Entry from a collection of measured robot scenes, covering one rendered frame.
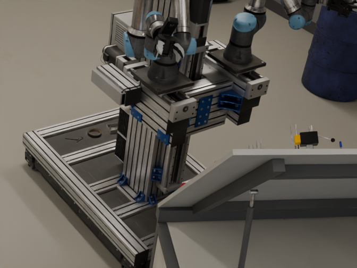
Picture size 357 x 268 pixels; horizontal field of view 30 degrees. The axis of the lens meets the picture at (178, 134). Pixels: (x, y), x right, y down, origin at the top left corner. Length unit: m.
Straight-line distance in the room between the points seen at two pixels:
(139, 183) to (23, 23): 2.84
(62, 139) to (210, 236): 1.76
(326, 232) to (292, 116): 2.49
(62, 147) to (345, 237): 1.99
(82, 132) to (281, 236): 1.90
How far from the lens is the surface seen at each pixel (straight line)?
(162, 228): 2.88
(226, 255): 2.82
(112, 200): 3.92
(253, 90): 3.43
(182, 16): 2.87
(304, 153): 2.01
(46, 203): 4.19
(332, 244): 3.04
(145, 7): 3.00
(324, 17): 5.69
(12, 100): 5.15
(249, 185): 2.22
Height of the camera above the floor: 2.70
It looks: 33 degrees down
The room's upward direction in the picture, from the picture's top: 10 degrees clockwise
